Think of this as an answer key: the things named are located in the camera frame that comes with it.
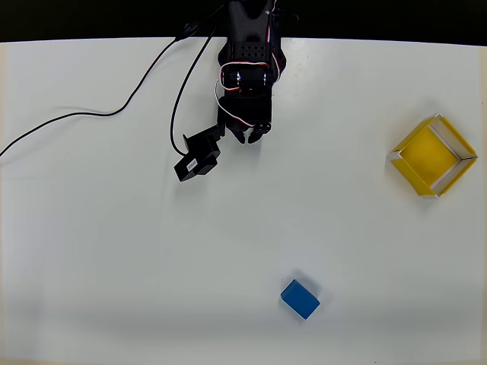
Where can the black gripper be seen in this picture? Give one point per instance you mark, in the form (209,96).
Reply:
(247,122)

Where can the blue rectangular block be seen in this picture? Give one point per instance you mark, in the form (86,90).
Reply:
(300,299)

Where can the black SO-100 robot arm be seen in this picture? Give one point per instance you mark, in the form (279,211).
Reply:
(247,45)

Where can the yellow open box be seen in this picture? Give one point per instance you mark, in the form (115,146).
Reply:
(431,156)

